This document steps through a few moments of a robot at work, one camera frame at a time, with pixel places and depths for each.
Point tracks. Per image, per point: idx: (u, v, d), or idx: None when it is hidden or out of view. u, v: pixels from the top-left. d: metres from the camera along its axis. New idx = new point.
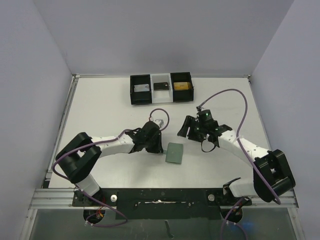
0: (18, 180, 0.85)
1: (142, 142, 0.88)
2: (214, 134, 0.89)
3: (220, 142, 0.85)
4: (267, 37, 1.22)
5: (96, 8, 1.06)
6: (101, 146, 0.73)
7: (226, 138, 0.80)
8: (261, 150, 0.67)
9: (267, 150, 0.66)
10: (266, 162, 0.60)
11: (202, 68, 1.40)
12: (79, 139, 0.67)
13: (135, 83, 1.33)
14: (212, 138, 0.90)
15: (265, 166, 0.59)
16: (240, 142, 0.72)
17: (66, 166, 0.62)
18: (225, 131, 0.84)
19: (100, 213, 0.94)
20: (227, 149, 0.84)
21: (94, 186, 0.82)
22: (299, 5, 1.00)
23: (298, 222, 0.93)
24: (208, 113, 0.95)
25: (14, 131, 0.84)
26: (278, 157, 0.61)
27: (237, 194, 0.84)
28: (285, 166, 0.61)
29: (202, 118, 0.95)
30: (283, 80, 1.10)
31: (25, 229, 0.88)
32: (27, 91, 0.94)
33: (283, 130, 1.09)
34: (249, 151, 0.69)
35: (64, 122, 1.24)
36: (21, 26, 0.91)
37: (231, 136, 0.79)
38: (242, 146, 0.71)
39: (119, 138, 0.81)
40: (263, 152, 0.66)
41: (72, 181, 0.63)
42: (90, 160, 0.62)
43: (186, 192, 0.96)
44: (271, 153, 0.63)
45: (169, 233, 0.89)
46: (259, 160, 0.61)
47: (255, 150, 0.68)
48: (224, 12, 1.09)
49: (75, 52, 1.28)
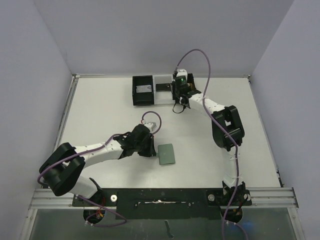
0: (18, 179, 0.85)
1: (131, 147, 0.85)
2: (187, 97, 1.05)
3: (190, 103, 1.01)
4: (268, 37, 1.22)
5: (96, 8, 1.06)
6: (85, 156, 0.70)
7: (194, 99, 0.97)
8: (220, 106, 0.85)
9: (224, 106, 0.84)
10: (221, 114, 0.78)
11: (202, 68, 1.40)
12: (62, 150, 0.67)
13: (138, 84, 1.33)
14: (184, 100, 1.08)
15: (220, 116, 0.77)
16: (204, 102, 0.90)
17: (50, 178, 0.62)
18: (196, 94, 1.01)
19: (100, 213, 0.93)
20: (196, 108, 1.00)
21: (88, 190, 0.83)
22: (299, 5, 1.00)
23: (298, 222, 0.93)
24: (183, 78, 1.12)
25: (14, 131, 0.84)
26: (231, 111, 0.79)
27: (229, 183, 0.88)
28: (236, 118, 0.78)
29: (178, 82, 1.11)
30: (282, 80, 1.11)
31: (25, 230, 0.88)
32: (27, 91, 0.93)
33: (283, 130, 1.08)
34: (210, 108, 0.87)
35: (64, 121, 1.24)
36: (21, 26, 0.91)
37: (198, 97, 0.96)
38: (205, 105, 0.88)
39: (106, 146, 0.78)
40: (221, 108, 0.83)
41: (57, 193, 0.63)
42: (75, 171, 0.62)
43: (186, 192, 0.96)
44: (226, 109, 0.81)
45: (169, 233, 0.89)
46: (216, 113, 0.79)
47: (215, 106, 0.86)
48: (225, 12, 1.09)
49: (75, 52, 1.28)
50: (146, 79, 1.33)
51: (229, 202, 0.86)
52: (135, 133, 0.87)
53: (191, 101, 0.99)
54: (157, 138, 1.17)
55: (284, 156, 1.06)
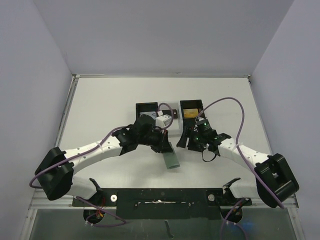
0: (18, 180, 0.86)
1: (133, 141, 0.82)
2: (214, 143, 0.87)
3: (221, 152, 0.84)
4: (268, 37, 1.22)
5: (96, 7, 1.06)
6: (75, 162, 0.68)
7: (225, 146, 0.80)
8: (261, 155, 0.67)
9: (267, 154, 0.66)
10: (267, 167, 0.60)
11: (202, 68, 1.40)
12: (52, 155, 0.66)
13: (142, 109, 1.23)
14: (212, 147, 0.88)
15: (266, 170, 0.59)
16: (239, 149, 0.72)
17: (43, 184, 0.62)
18: (225, 140, 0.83)
19: (100, 213, 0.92)
20: (229, 158, 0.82)
21: (87, 191, 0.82)
22: (299, 6, 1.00)
23: (298, 222, 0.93)
24: (206, 122, 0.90)
25: (15, 131, 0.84)
26: (278, 161, 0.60)
27: (237, 195, 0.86)
28: (286, 170, 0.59)
29: (201, 128, 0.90)
30: (282, 80, 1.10)
31: (25, 229, 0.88)
32: (27, 91, 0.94)
33: (284, 130, 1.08)
34: (249, 158, 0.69)
35: (64, 121, 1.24)
36: (22, 26, 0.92)
37: (230, 144, 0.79)
38: (242, 153, 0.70)
39: (101, 146, 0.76)
40: (264, 157, 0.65)
41: (51, 199, 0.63)
42: (63, 178, 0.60)
43: (186, 192, 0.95)
44: (270, 158, 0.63)
45: (169, 233, 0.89)
46: (259, 165, 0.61)
47: (255, 155, 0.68)
48: (224, 12, 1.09)
49: (75, 52, 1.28)
50: (153, 106, 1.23)
51: (236, 204, 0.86)
52: (137, 126, 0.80)
53: (221, 148, 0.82)
54: None
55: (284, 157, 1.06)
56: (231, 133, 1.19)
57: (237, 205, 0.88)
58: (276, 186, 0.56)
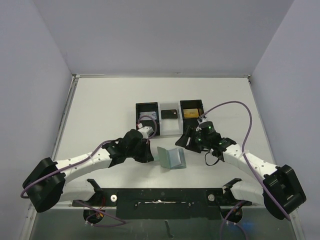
0: (18, 180, 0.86)
1: (123, 154, 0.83)
2: (218, 148, 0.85)
3: (225, 158, 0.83)
4: (268, 37, 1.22)
5: (96, 8, 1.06)
6: (66, 172, 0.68)
7: (231, 153, 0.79)
8: (269, 166, 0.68)
9: (276, 166, 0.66)
10: (275, 179, 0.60)
11: (202, 68, 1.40)
12: (43, 166, 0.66)
13: (142, 110, 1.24)
14: (216, 152, 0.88)
15: (275, 182, 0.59)
16: (247, 158, 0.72)
17: (32, 195, 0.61)
18: (230, 145, 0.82)
19: (100, 213, 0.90)
20: (233, 164, 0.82)
21: (84, 193, 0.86)
22: (299, 6, 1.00)
23: (297, 222, 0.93)
24: (211, 126, 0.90)
25: (15, 131, 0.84)
26: (287, 173, 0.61)
27: (237, 196, 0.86)
28: (295, 183, 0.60)
29: (205, 131, 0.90)
30: (282, 80, 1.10)
31: (25, 229, 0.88)
32: (27, 91, 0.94)
33: (283, 130, 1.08)
34: (257, 168, 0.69)
35: (64, 121, 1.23)
36: (22, 26, 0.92)
37: (236, 151, 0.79)
38: (249, 164, 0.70)
39: (91, 157, 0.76)
40: (272, 169, 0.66)
41: (40, 210, 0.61)
42: (53, 189, 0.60)
43: (186, 192, 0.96)
44: (279, 170, 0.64)
45: (169, 233, 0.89)
46: (268, 178, 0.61)
47: (262, 166, 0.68)
48: (224, 12, 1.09)
49: (75, 52, 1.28)
50: (153, 106, 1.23)
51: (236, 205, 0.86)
52: (127, 139, 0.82)
53: (226, 155, 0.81)
54: (158, 139, 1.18)
55: (284, 157, 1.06)
56: (231, 133, 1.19)
57: (237, 206, 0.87)
58: (283, 199, 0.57)
